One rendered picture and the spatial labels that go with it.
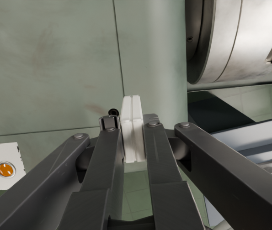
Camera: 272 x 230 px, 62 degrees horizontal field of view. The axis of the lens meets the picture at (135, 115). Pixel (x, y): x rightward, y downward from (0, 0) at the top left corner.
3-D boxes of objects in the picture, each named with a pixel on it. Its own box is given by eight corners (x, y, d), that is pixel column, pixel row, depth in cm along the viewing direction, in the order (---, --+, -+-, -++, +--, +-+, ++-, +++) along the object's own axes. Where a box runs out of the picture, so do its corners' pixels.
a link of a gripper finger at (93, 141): (123, 167, 13) (72, 172, 13) (125, 133, 18) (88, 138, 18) (120, 144, 13) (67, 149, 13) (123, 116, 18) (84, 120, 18)
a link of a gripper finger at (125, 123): (136, 163, 15) (124, 164, 15) (134, 125, 22) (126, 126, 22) (130, 120, 14) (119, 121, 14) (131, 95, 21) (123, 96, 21)
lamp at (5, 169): (2, 174, 34) (0, 177, 33) (-1, 162, 34) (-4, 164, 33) (16, 173, 34) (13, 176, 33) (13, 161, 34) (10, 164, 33)
